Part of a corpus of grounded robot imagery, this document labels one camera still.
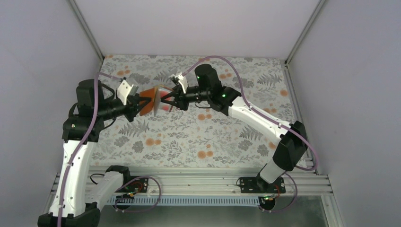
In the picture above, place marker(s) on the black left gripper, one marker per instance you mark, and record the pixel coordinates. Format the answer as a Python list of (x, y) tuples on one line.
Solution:
[(130, 109)]

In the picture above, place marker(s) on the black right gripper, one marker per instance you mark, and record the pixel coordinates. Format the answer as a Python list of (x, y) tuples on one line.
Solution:
[(180, 96)]

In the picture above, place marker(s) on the brown leather card holder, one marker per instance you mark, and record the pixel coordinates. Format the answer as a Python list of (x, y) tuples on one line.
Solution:
[(155, 105)]

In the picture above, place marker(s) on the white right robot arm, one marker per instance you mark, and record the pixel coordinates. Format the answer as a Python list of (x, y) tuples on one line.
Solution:
[(289, 138)]

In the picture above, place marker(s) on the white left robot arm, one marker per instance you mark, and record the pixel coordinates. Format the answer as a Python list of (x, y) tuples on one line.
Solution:
[(72, 206)]

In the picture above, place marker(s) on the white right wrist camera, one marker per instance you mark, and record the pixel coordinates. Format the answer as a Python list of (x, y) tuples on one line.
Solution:
[(180, 80)]

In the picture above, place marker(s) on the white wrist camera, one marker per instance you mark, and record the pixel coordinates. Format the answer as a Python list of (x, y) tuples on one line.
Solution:
[(125, 89), (180, 80)]

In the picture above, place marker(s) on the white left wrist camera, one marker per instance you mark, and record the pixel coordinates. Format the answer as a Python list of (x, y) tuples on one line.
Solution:
[(125, 89)]

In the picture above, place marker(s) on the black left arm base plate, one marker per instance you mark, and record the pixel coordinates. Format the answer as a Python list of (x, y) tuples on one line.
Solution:
[(136, 185)]

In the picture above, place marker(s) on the blue slotted cable duct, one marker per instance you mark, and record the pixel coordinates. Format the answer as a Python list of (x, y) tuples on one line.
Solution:
[(141, 200)]

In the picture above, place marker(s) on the left aluminium corner post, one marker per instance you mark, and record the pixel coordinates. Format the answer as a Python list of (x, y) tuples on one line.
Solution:
[(84, 25)]

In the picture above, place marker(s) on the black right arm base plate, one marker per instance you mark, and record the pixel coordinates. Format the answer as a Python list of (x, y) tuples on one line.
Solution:
[(252, 185)]

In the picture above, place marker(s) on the aluminium mounting rail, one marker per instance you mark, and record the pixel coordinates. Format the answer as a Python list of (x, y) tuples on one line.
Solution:
[(185, 181)]

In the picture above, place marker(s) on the aluminium corner frame post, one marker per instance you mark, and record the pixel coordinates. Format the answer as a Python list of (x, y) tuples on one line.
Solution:
[(305, 31)]

